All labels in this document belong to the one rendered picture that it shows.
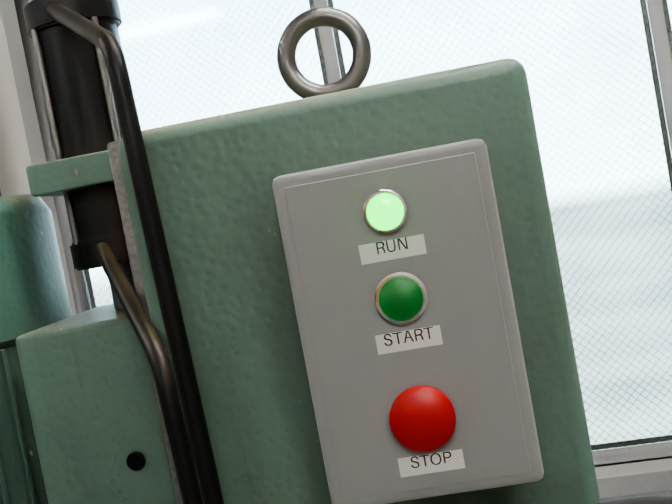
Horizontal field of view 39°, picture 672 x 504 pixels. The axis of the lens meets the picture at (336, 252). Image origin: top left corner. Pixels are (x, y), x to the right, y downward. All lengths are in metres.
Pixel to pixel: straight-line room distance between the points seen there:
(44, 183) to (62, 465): 0.17
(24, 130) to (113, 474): 1.53
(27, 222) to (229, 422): 0.20
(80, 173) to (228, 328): 0.15
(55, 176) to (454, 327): 0.28
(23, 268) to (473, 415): 0.31
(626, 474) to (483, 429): 1.48
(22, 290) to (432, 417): 0.30
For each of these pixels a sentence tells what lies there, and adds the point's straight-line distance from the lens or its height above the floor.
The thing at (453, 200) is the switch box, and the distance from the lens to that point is 0.44.
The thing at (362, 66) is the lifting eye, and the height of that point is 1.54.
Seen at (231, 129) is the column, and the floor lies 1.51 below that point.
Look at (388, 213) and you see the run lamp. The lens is 0.43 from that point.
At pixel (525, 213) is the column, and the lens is 0.50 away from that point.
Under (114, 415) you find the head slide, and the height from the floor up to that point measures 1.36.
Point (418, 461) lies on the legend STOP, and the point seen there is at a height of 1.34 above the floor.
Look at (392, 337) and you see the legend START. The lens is 0.44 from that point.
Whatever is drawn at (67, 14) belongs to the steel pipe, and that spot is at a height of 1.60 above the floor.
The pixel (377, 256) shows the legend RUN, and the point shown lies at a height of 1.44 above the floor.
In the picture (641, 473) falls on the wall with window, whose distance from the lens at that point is 1.93.
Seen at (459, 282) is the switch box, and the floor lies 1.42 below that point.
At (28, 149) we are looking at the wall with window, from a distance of 2.07.
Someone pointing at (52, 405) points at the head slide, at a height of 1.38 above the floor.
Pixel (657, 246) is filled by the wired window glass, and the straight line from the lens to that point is 1.92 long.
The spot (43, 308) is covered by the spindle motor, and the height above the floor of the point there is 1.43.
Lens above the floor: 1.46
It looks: 3 degrees down
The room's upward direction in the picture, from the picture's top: 10 degrees counter-clockwise
